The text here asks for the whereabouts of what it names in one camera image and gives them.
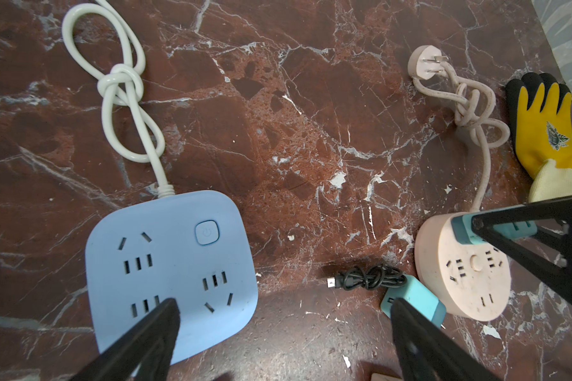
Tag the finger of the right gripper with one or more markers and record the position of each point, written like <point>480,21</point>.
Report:
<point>554,222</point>

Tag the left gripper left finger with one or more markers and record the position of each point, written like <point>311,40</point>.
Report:
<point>145,350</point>

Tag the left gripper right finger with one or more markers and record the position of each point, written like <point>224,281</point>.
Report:
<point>425,353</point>

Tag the teal charger plug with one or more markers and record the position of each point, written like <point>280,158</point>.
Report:
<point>462,226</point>
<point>419,297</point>

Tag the pink round power strip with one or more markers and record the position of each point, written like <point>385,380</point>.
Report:
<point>471,280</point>

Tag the blue square power strip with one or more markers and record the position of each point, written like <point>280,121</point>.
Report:
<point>192,248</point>

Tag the pink charger plug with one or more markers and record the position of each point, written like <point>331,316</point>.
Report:
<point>381,377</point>

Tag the yellow black work glove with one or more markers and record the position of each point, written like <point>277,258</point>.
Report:
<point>539,117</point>

